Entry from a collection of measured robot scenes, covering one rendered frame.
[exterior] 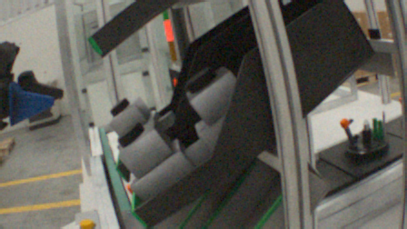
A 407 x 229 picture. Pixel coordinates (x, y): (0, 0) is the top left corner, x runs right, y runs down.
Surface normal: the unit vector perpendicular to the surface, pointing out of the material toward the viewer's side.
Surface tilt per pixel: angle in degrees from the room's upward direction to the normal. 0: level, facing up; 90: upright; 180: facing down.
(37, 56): 90
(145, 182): 90
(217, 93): 90
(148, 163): 90
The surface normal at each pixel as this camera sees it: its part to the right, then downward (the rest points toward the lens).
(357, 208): 0.26, 0.16
